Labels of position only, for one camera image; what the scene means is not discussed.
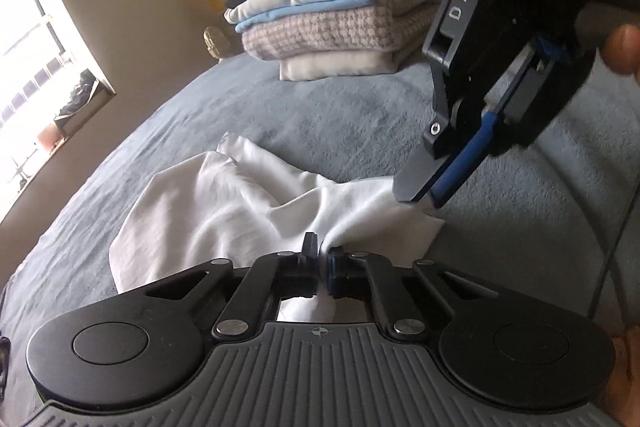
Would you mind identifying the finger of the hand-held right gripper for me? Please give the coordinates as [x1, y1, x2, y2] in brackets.
[393, 109, 499, 208]

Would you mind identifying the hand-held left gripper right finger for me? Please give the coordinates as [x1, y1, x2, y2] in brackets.
[324, 245, 501, 341]

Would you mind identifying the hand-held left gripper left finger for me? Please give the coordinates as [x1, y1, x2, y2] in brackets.
[145, 232, 321, 341]

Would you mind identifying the white shirt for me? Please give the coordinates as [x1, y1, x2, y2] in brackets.
[109, 132, 446, 323]

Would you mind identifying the black clothes pile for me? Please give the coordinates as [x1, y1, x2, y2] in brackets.
[59, 69, 100, 118]

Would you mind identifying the person's right hand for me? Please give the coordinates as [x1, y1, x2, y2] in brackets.
[600, 0, 640, 84]

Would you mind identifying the folded cream cloth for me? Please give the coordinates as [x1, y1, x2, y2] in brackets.
[279, 50, 402, 82]

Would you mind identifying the folded blue-edged white cloth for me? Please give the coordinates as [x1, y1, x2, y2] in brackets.
[223, 0, 447, 34]

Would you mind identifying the cream wooden footboard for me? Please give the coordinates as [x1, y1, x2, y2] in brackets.
[203, 25, 235, 60]

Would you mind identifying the cardboard box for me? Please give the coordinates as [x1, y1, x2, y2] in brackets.
[53, 87, 115, 138]

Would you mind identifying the red box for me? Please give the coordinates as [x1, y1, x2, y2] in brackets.
[36, 126, 62, 152]

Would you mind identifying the bright window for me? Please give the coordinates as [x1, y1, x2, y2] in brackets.
[0, 0, 117, 208]

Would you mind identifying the black cable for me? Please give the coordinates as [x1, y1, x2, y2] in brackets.
[588, 187, 632, 325]

